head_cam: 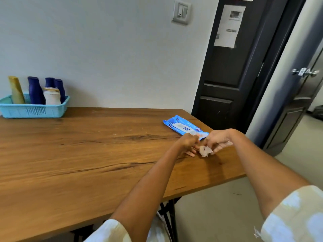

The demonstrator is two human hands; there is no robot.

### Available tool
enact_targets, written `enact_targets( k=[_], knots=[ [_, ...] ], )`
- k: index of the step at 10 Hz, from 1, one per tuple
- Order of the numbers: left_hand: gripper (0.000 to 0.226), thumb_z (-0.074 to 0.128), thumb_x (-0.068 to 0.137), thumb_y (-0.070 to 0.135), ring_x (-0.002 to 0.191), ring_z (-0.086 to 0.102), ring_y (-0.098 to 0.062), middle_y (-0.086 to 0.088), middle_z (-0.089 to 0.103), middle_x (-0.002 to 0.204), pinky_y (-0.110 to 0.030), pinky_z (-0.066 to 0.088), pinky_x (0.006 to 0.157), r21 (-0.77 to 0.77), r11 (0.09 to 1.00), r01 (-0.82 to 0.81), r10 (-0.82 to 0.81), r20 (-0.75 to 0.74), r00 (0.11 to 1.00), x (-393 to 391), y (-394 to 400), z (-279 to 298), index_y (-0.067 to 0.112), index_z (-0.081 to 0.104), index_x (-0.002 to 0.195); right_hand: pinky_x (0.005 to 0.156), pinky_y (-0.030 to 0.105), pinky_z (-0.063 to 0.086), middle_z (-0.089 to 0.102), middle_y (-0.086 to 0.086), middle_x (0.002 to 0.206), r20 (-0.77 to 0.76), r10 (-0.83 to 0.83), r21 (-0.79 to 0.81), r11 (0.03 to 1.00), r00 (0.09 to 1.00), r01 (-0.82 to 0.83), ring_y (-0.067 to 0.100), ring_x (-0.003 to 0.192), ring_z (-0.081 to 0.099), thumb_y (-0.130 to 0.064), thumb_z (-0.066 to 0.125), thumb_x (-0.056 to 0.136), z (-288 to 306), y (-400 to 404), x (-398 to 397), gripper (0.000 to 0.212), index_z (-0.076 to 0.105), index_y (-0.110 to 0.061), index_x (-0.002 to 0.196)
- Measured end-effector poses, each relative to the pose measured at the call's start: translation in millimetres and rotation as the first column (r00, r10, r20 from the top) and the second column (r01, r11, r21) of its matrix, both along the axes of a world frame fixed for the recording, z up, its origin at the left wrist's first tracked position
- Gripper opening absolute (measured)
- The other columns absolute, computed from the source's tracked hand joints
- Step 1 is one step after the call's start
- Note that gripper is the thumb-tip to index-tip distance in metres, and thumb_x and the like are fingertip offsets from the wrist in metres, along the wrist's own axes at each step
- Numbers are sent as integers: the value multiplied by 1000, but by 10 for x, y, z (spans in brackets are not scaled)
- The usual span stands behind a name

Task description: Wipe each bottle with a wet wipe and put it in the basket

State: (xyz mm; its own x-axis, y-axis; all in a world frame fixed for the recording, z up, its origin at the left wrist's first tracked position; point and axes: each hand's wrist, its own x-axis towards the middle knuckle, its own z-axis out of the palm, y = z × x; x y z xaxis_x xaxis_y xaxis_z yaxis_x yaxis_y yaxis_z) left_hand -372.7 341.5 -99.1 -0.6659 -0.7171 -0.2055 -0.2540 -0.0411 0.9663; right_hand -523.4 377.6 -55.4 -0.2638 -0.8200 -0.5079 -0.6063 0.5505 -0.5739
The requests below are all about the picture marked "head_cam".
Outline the blue wet wipes pack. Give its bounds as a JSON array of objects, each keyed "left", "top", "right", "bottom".
[{"left": 163, "top": 115, "right": 209, "bottom": 141}]

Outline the person's left forearm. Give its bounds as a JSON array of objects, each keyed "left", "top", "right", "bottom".
[{"left": 110, "top": 142, "right": 188, "bottom": 242}]

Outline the person's right hand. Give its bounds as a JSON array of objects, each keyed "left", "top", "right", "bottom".
[{"left": 202, "top": 129, "right": 234, "bottom": 156}]

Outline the grey wall light switch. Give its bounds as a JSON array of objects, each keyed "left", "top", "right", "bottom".
[{"left": 172, "top": 0, "right": 191, "bottom": 26}]

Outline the wide dark blue bottle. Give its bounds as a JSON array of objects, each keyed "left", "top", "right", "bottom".
[{"left": 28, "top": 77, "right": 46, "bottom": 105}]

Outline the light blue plastic basket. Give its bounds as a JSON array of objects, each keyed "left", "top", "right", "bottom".
[{"left": 0, "top": 94, "right": 70, "bottom": 119}]

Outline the cream patterned sleeve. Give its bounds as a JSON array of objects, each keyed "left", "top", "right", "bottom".
[
  {"left": 253, "top": 185, "right": 323, "bottom": 242},
  {"left": 83, "top": 219, "right": 132, "bottom": 242}
]

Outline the person's right forearm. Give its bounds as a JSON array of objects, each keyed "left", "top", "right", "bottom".
[{"left": 227, "top": 129, "right": 311, "bottom": 219}]

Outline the black door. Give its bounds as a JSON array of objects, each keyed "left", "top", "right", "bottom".
[{"left": 191, "top": 0, "right": 308, "bottom": 149}]

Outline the dark brown open door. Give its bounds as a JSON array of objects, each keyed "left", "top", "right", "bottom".
[{"left": 262, "top": 40, "right": 323, "bottom": 157}]

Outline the cream patterned left sleeve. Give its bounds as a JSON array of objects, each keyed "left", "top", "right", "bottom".
[{"left": 83, "top": 219, "right": 132, "bottom": 242}]

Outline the black bag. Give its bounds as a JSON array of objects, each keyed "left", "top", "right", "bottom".
[{"left": 312, "top": 105, "right": 323, "bottom": 121}]

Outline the silver door knob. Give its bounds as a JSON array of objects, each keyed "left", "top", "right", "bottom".
[{"left": 292, "top": 68, "right": 320, "bottom": 78}]

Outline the wooden table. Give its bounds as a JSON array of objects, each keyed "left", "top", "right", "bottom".
[{"left": 0, "top": 107, "right": 247, "bottom": 242}]

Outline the beige bottle with white cap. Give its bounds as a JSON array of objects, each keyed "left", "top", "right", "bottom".
[{"left": 10, "top": 83, "right": 26, "bottom": 105}]

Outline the white printed paper sheet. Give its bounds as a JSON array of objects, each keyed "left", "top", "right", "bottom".
[{"left": 214, "top": 4, "right": 246, "bottom": 48}]

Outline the person's left hand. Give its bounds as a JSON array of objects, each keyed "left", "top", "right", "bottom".
[{"left": 176, "top": 133, "right": 200, "bottom": 158}]

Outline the cream patterned right sleeve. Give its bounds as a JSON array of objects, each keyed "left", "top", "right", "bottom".
[{"left": 253, "top": 185, "right": 323, "bottom": 242}]

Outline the black metal table frame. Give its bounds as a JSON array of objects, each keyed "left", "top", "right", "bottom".
[{"left": 70, "top": 197, "right": 183, "bottom": 242}]

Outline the cream patterned shirt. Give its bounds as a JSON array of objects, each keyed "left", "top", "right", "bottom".
[{"left": 146, "top": 211, "right": 173, "bottom": 242}]

